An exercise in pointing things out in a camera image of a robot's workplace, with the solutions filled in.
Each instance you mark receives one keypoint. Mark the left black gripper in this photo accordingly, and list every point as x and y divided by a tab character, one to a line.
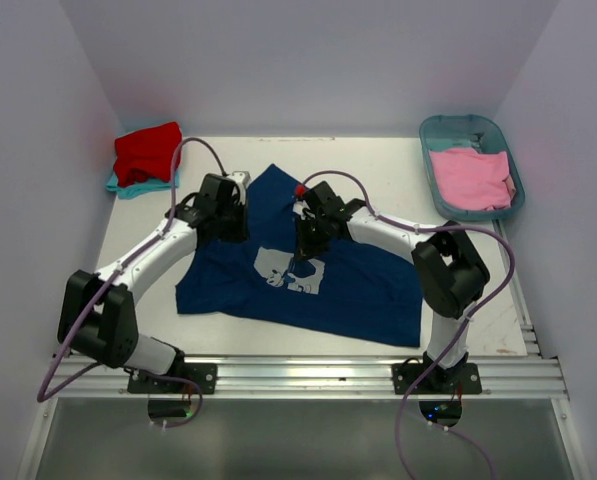
241	234

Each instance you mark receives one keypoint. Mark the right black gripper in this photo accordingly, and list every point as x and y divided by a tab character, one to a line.
305	249

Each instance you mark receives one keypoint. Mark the navy blue t-shirt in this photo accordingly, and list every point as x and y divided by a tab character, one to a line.
353	290

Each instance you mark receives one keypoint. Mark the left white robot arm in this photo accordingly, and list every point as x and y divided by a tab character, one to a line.
98	317

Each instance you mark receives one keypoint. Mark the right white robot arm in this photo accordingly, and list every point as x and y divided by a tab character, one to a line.
450	271

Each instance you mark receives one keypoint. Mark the red folded t-shirt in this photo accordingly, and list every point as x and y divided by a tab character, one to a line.
146	154

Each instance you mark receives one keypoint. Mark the teal folded t-shirt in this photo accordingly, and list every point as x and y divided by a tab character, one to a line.
137	189

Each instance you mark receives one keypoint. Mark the teal t-shirt in basket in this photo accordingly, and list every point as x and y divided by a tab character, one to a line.
440	144

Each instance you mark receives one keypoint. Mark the teal plastic basket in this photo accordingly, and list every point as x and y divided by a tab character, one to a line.
492	141

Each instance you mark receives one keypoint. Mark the pink t-shirt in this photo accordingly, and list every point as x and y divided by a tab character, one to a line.
473	181

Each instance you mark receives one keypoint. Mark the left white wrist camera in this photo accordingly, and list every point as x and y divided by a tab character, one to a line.
241	178

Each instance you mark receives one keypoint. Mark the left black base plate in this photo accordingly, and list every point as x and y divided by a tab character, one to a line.
192	378

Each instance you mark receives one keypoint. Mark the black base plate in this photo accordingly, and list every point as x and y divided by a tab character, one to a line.
192	378
463	378

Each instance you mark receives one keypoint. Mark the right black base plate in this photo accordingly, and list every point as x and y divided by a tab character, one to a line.
463	378

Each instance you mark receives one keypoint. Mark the aluminium mounting rail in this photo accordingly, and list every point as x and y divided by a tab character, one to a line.
264	359

